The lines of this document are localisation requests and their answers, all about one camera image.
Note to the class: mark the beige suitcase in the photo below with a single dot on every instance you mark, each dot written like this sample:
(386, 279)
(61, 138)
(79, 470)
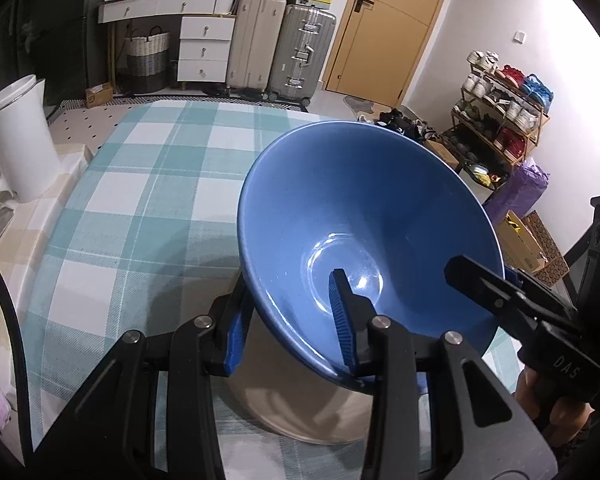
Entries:
(252, 45)

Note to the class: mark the wooden door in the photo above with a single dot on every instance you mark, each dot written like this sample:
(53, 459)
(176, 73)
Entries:
(380, 50)

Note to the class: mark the white electric kettle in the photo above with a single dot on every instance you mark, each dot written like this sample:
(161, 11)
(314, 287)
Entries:
(20, 145)

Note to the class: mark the cream plate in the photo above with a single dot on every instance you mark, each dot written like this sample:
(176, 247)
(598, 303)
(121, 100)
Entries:
(290, 410)

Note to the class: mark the shoe rack with shoes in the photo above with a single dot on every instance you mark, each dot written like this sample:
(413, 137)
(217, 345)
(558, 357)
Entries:
(510, 142)

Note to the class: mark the white drawer desk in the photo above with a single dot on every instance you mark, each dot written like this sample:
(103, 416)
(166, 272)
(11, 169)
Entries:
(202, 50)

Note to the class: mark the woven laundry basket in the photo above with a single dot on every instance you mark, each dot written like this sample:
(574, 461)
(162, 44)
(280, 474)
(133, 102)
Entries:
(147, 65)

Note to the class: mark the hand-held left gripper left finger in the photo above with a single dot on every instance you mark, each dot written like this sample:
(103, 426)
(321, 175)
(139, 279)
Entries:
(237, 340)

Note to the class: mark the metal stand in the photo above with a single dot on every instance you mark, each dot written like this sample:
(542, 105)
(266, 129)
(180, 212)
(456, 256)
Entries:
(0, 215)

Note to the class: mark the blue bowl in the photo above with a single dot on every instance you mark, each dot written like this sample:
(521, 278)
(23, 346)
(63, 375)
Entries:
(370, 200)

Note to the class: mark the purple bag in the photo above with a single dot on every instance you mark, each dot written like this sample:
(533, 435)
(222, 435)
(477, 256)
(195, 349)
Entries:
(522, 190)

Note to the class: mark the black refrigerator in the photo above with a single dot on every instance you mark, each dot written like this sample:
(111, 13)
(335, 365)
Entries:
(55, 50)

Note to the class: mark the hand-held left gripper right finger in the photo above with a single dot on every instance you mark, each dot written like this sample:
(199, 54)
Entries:
(340, 320)

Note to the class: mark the dotted white floor mat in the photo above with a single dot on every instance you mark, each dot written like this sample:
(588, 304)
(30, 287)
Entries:
(85, 125)

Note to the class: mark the silver suitcase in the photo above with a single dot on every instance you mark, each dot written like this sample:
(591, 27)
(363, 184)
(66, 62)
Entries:
(290, 55)

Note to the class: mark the pile of dark shoes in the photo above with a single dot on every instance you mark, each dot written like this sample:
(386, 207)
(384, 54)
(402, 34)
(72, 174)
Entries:
(400, 122)

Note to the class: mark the brown dotted cardboard box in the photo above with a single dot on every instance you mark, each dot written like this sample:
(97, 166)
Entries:
(550, 250)

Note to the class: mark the cardboard box with yellow bag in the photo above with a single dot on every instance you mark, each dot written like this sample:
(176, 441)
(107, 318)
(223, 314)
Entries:
(522, 250)

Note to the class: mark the grey door mat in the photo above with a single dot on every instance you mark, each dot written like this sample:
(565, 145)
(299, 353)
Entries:
(360, 105)

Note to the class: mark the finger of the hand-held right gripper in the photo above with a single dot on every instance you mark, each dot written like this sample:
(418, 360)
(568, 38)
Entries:
(480, 280)
(513, 277)

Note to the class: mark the beige checked cloth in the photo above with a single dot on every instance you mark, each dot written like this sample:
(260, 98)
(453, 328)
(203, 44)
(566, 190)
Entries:
(40, 220)

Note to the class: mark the teal checked tablecloth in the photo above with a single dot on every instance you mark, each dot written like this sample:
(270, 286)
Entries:
(130, 220)

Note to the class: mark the small cardboard box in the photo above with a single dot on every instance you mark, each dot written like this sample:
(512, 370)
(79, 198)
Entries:
(99, 95)

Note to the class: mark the person's right hand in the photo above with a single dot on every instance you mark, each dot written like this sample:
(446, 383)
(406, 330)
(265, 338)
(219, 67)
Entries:
(565, 412)

